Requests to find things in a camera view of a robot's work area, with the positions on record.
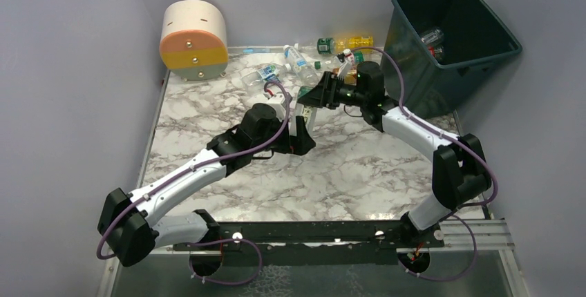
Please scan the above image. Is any crushed clear bottle blue-green label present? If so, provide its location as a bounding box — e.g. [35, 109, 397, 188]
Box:
[240, 64, 291, 90]

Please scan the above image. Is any clear bottle red label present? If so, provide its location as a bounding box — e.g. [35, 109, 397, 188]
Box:
[428, 46, 445, 62]

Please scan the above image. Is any clear bottle purple-blue label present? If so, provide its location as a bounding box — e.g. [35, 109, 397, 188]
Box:
[419, 27, 444, 47]

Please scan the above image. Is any green tea bottle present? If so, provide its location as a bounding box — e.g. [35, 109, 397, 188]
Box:
[290, 86, 317, 136]

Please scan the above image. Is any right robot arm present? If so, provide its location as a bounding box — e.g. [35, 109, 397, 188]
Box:
[297, 61, 492, 240]

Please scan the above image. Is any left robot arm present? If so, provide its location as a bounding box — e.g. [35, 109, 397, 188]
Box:
[96, 104, 316, 267]

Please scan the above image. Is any dark green plastic bin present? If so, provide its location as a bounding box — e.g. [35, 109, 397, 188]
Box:
[381, 0, 522, 119]

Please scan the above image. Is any amber tea bottle red label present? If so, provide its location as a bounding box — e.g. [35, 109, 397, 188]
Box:
[344, 67, 357, 85]

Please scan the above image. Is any clear bottle green cap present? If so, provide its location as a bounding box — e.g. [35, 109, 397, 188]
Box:
[313, 52, 365, 70]

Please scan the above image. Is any yellow bottle green label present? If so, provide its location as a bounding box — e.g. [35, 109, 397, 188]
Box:
[316, 37, 374, 55]

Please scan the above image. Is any tall clear bottle blue label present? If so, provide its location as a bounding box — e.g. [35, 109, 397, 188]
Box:
[283, 45, 319, 86]

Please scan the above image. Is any round pastel drawer cabinet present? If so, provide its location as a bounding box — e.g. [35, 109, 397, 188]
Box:
[159, 0, 229, 82]

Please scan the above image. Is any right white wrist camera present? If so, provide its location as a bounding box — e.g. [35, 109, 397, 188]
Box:
[334, 48, 355, 81]

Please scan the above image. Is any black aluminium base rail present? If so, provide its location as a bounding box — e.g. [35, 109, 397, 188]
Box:
[108, 220, 515, 267]

